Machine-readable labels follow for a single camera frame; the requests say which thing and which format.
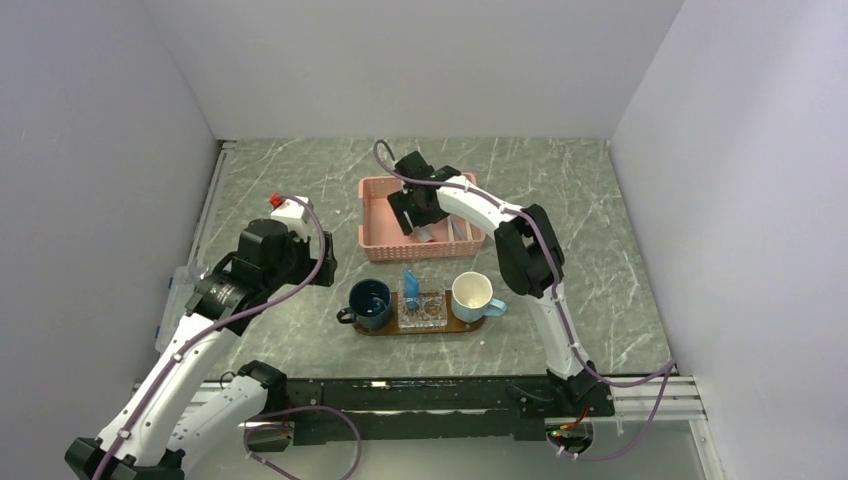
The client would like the silver toothpaste tube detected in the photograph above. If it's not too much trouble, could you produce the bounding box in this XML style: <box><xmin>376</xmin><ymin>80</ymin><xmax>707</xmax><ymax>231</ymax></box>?
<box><xmin>410</xmin><ymin>227</ymin><xmax>436</xmax><ymax>243</ymax></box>

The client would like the dark navy mug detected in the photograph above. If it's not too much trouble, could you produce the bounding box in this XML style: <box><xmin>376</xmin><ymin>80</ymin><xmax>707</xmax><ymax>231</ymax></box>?
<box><xmin>336</xmin><ymin>279</ymin><xmax>392</xmax><ymax>331</ymax></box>

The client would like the blue toothpaste tube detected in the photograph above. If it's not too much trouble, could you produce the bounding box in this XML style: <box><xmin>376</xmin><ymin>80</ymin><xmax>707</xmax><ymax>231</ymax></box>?
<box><xmin>403</xmin><ymin>268</ymin><xmax>420</xmax><ymax>310</ymax></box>

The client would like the white and light-blue mug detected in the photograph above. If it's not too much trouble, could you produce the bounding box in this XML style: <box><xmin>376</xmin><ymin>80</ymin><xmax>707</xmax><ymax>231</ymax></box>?
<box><xmin>451</xmin><ymin>271</ymin><xmax>507</xmax><ymax>324</ymax></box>

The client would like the clear textured glass dish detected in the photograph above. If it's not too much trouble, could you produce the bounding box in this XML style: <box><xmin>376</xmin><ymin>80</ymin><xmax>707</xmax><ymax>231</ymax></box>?
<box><xmin>397</xmin><ymin>278</ymin><xmax>449</xmax><ymax>333</ymax></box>

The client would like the oval wooden tray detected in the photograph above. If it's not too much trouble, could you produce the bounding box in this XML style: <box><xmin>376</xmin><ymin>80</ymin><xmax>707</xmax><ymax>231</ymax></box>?
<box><xmin>351</xmin><ymin>290</ymin><xmax>488</xmax><ymax>337</ymax></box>

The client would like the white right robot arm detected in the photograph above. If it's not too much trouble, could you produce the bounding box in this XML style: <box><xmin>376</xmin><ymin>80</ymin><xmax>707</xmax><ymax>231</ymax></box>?
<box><xmin>374</xmin><ymin>140</ymin><xmax>598</xmax><ymax>415</ymax></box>

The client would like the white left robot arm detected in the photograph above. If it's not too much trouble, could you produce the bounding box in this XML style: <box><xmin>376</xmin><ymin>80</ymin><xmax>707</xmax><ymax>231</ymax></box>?
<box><xmin>65</xmin><ymin>219</ymin><xmax>337</xmax><ymax>479</ymax></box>

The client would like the pink perforated plastic basket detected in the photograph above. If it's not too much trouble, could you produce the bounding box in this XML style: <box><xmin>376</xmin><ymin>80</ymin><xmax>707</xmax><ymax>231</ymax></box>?
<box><xmin>358</xmin><ymin>176</ymin><xmax>486</xmax><ymax>262</ymax></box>

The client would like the clear plastic screw box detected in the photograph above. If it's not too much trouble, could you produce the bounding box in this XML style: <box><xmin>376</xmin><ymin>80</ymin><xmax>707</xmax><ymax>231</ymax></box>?
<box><xmin>155</xmin><ymin>263</ymin><xmax>209</xmax><ymax>354</ymax></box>

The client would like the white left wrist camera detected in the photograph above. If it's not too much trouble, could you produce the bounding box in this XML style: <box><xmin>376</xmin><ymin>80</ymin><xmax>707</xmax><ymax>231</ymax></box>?
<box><xmin>269</xmin><ymin>193</ymin><xmax>312</xmax><ymax>241</ymax></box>

